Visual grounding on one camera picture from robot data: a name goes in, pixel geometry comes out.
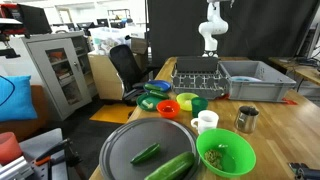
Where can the small green pepper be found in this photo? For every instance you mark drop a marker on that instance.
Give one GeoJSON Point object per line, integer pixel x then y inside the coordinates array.
{"type": "Point", "coordinates": [145, 153]}

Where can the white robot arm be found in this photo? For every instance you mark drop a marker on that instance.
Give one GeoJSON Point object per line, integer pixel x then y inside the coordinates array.
{"type": "Point", "coordinates": [213, 26]}

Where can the red bowl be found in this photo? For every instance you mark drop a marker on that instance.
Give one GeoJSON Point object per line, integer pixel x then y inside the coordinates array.
{"type": "Point", "coordinates": [168, 108]}

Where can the yellow-green bowl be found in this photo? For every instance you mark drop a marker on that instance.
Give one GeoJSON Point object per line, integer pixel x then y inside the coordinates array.
{"type": "Point", "coordinates": [185, 100]}

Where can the large bright green bowl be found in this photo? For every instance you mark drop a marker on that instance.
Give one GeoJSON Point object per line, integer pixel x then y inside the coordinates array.
{"type": "Point", "coordinates": [240, 146]}

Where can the small toy cucumber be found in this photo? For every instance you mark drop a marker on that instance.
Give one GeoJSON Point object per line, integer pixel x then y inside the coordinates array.
{"type": "Point", "coordinates": [152, 87]}
{"type": "Point", "coordinates": [159, 94]}

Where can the small white toy food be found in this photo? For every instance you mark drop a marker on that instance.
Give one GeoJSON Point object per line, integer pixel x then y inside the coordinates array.
{"type": "Point", "coordinates": [147, 104]}

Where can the grey dish rack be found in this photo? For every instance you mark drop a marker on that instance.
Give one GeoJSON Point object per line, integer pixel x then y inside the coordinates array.
{"type": "Point", "coordinates": [196, 76]}

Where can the black office chair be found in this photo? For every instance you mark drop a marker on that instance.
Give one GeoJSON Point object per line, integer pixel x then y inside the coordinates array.
{"type": "Point", "coordinates": [125, 70]}

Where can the dark green plastic cup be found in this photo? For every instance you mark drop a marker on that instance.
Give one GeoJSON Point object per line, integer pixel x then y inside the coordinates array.
{"type": "Point", "coordinates": [199, 106]}

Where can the cardboard box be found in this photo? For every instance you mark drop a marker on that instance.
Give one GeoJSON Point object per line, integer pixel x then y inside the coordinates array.
{"type": "Point", "coordinates": [139, 46]}

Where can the round grey tray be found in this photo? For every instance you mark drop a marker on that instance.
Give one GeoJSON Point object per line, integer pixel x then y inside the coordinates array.
{"type": "Point", "coordinates": [143, 140]}

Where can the yellow floor mat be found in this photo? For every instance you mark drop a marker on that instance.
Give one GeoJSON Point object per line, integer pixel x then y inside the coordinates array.
{"type": "Point", "coordinates": [111, 113]}

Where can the white mug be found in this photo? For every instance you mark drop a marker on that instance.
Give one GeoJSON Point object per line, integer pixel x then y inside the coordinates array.
{"type": "Point", "coordinates": [206, 121]}

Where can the large green cucumber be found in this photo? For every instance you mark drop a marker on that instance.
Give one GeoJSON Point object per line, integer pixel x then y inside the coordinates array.
{"type": "Point", "coordinates": [171, 167]}

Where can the pale blue plate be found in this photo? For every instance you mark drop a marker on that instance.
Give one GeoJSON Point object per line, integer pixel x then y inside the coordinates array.
{"type": "Point", "coordinates": [245, 79]}

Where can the pile of pale green seeds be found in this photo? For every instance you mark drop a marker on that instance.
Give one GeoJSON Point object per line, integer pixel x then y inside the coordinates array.
{"type": "Point", "coordinates": [213, 158]}

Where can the metal cup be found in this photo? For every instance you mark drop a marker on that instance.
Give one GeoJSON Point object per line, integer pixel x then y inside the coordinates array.
{"type": "Point", "coordinates": [246, 120]}

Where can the grey plastic bin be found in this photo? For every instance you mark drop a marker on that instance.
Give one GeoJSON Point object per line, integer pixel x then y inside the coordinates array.
{"type": "Point", "coordinates": [260, 90]}

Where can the black curtain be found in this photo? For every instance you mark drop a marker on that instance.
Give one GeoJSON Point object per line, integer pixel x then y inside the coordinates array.
{"type": "Point", "coordinates": [260, 26]}

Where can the grey glass-door cabinet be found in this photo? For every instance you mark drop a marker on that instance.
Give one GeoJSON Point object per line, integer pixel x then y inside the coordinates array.
{"type": "Point", "coordinates": [40, 56]}

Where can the red tape piece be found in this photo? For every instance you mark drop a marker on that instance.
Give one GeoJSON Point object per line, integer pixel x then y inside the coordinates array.
{"type": "Point", "coordinates": [289, 101]}

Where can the grey platform board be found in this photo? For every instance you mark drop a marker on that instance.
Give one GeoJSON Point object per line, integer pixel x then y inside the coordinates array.
{"type": "Point", "coordinates": [40, 140]}

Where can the wooden side table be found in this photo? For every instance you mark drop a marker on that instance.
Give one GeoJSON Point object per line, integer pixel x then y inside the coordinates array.
{"type": "Point", "coordinates": [300, 70]}

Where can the blue pillow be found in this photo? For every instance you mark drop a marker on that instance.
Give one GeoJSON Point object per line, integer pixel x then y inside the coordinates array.
{"type": "Point", "coordinates": [16, 98]}

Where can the black monitor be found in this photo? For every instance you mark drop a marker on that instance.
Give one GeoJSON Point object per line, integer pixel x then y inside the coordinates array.
{"type": "Point", "coordinates": [35, 18]}

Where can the orange sofa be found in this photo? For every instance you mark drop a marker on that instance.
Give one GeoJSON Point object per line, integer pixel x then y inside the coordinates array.
{"type": "Point", "coordinates": [20, 128]}

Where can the red plastic cup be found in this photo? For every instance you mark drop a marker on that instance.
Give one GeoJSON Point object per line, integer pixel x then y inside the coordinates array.
{"type": "Point", "coordinates": [8, 146]}

